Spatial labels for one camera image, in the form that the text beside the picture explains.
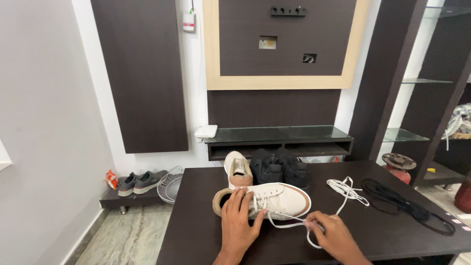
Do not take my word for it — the grey sneaker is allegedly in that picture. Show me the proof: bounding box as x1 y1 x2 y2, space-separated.
118 172 140 197
133 170 169 194

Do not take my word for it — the person's right hand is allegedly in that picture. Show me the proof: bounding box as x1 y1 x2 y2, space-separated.
304 211 359 259

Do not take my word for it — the wall socket plate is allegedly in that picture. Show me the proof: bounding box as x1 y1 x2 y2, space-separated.
259 36 277 50

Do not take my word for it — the black hook rack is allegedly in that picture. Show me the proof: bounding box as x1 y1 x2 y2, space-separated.
271 5 307 17

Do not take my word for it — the white router box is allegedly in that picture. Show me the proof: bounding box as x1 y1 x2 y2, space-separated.
194 125 218 143

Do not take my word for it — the framed dark wall panel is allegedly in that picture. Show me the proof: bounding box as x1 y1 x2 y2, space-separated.
202 0 370 91

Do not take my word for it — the red gas cylinder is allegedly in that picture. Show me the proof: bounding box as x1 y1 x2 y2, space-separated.
381 153 417 185

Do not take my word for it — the white wire fan guard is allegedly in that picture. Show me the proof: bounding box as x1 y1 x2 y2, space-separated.
157 166 184 205

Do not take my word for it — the black shoelace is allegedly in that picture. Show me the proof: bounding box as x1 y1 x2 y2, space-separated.
412 210 456 236
361 178 431 221

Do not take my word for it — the white wall device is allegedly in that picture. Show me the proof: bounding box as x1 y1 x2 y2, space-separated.
183 10 196 33

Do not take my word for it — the white sneaker with lace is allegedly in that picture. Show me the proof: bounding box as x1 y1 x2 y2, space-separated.
212 182 312 221

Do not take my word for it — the bundle of cloth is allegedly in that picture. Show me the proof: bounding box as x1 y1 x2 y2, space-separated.
443 103 471 151

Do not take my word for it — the white shoelace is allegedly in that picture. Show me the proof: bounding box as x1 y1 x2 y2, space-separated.
252 191 349 249
326 177 370 207

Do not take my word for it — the white unlaced sneaker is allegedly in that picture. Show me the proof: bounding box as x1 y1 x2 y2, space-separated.
224 150 254 190

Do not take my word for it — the dark red vase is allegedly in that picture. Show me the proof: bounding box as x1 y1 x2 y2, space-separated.
454 176 471 213

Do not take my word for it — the orange plastic packet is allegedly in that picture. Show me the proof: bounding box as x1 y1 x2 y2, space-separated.
105 170 118 190

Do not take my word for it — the loose white shoelace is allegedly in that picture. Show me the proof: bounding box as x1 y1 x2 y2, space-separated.
326 177 370 207

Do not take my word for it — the person's left hand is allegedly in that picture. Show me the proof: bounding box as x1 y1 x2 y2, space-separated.
220 186 268 258

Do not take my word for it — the dark shelving unit with glass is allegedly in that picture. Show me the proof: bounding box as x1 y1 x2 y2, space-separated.
346 0 471 187

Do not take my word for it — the low dark bench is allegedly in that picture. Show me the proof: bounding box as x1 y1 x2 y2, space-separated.
99 187 166 215

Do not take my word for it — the dark wall cabinet panel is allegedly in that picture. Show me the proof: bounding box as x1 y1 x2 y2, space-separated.
91 0 189 154

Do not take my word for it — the black sneaker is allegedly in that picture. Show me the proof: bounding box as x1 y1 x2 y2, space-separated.
277 147 310 191
249 148 283 185

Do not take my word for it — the dark shelf with glass top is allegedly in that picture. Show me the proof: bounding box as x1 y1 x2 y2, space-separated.
204 125 354 161

